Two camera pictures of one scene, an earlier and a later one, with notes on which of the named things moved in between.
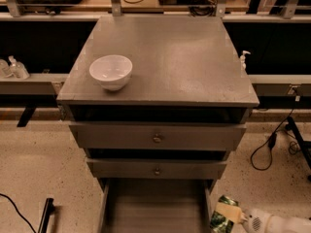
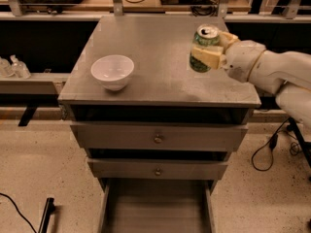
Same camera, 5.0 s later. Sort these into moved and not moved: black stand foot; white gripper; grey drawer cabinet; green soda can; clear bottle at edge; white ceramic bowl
Moved: white gripper; green soda can
Not moved: clear bottle at edge; grey drawer cabinet; white ceramic bowl; black stand foot
